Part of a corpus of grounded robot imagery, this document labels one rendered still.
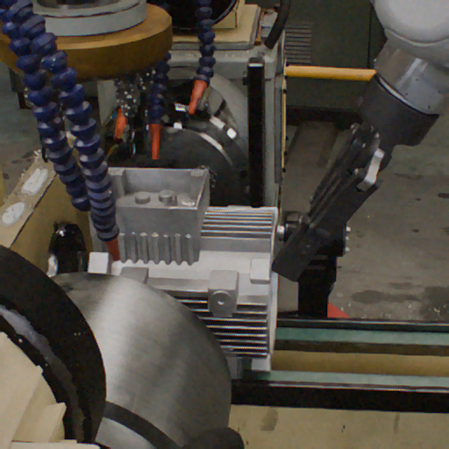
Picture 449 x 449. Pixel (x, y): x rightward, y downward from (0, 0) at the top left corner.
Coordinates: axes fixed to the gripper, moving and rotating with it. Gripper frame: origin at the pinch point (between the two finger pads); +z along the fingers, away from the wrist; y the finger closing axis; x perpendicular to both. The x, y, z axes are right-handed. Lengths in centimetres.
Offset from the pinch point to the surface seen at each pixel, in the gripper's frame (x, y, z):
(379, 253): 27, -52, 20
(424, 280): 33, -43, 16
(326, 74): 33, -225, 44
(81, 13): -30.8, 0.0, -11.4
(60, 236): -23.0, -4.6, 15.2
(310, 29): 31, -308, 53
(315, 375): 11.1, -2.1, 15.0
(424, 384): 22.0, -1.3, 8.7
